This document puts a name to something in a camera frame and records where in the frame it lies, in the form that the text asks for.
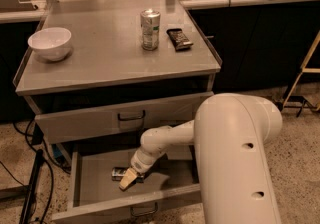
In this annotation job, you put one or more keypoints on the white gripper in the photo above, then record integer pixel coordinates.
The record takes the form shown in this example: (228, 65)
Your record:
(139, 162)

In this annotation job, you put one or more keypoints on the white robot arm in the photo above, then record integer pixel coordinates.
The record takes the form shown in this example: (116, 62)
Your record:
(228, 134)

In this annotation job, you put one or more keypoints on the open grey middle drawer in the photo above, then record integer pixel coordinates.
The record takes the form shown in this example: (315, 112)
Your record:
(95, 197)

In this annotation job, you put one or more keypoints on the grey top drawer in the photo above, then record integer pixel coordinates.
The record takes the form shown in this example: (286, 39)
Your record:
(93, 122)

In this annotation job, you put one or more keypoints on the upright silver drink can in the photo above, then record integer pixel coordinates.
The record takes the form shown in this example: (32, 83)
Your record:
(150, 25)

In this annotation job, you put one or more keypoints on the black stand leg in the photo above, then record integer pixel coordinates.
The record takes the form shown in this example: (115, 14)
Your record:
(26, 210)

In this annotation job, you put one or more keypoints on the dark chocolate bar wrapper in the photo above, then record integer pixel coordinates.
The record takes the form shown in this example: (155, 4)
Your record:
(179, 39)

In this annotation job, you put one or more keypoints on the white ceramic bowl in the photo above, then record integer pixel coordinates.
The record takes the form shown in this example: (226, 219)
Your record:
(51, 44)

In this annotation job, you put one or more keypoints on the yellow ladder frame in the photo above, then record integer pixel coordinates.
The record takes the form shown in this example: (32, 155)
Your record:
(288, 100)

